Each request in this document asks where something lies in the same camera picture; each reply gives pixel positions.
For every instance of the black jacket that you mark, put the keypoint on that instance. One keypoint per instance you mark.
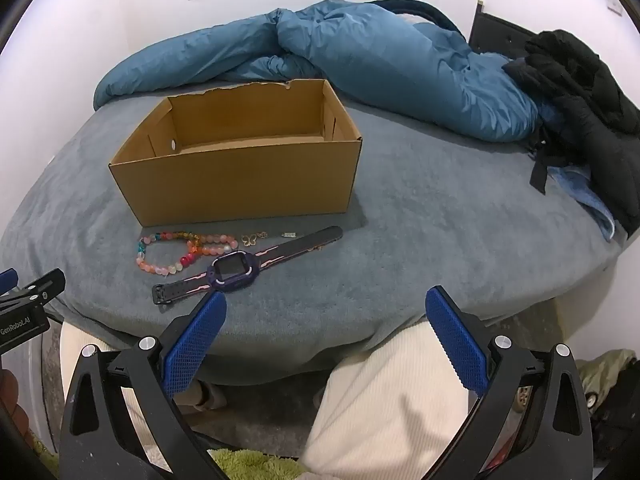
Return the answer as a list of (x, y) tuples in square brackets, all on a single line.
[(585, 90)]

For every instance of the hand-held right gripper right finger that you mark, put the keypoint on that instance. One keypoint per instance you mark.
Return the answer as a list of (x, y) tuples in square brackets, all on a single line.
[(457, 340)]

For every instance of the person's right leg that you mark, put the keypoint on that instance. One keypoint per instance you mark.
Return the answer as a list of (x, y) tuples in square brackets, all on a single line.
[(380, 400)]

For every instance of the black bag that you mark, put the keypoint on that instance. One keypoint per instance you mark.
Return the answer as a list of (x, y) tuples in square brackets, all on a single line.
[(617, 425)]

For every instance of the person's left hand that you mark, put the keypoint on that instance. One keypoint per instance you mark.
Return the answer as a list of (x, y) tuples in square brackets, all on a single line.
[(7, 395)]

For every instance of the green shaggy rug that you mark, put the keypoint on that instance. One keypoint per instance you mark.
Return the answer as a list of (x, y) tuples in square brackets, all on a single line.
[(250, 465)]

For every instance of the brown cardboard box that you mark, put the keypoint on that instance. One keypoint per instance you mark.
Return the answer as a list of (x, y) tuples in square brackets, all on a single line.
[(235, 180)]

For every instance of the grey bed blanket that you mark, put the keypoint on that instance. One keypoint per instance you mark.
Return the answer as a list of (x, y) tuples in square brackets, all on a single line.
[(440, 240)]

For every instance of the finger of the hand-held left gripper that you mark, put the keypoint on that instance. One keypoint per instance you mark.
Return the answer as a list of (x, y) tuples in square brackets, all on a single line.
[(7, 280), (42, 287)]

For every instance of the blue duvet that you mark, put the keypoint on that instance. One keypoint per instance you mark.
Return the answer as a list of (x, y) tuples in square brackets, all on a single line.
[(380, 70)]

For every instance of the white wall switch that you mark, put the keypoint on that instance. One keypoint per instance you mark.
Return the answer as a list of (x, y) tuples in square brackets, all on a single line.
[(614, 8)]

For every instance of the olive cloth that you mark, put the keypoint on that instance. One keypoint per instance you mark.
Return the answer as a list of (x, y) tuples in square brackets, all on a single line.
[(607, 370)]

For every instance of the light blue towel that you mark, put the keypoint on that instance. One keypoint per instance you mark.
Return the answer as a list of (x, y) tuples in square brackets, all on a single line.
[(595, 205)]

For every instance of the gold butterfly charm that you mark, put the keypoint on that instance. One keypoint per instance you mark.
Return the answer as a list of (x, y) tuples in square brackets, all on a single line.
[(249, 240)]

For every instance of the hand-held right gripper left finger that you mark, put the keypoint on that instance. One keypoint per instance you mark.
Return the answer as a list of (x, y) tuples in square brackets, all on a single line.
[(195, 345)]

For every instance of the purple smart watch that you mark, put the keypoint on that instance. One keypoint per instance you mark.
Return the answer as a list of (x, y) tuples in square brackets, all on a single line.
[(235, 270)]

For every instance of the black headboard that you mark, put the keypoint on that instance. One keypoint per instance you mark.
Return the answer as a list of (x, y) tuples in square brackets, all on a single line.
[(495, 30)]

